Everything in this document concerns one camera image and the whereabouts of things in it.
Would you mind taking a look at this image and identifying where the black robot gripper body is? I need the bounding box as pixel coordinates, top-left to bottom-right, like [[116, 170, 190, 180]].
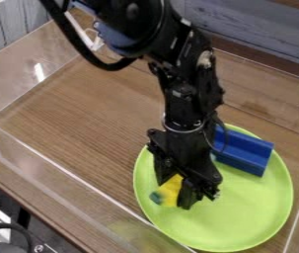
[[147, 124, 223, 201]]

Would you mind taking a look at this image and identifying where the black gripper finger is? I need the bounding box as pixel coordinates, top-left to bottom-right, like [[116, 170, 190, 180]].
[[176, 178, 203, 210], [151, 152, 182, 187]]

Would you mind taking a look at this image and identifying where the yellow toy banana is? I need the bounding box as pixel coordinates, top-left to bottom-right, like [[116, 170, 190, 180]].
[[150, 174, 183, 208]]

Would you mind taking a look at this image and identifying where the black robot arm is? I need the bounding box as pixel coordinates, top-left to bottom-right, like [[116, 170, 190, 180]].
[[40, 0, 226, 210]]

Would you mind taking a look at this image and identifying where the green round plate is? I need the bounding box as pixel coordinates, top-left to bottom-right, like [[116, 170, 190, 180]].
[[132, 123, 295, 253]]

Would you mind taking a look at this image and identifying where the blue foam block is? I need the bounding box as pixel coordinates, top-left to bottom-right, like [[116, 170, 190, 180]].
[[212, 126, 274, 177]]

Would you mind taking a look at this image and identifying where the black device with knob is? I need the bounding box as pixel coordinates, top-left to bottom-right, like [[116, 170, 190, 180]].
[[9, 229, 67, 253]]

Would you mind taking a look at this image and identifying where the clear acrylic enclosure wall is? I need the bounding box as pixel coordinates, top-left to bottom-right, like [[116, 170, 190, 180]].
[[0, 23, 299, 253]]

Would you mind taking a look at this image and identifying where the black cable loop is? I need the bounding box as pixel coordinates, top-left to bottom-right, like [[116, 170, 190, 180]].
[[0, 222, 33, 253]]

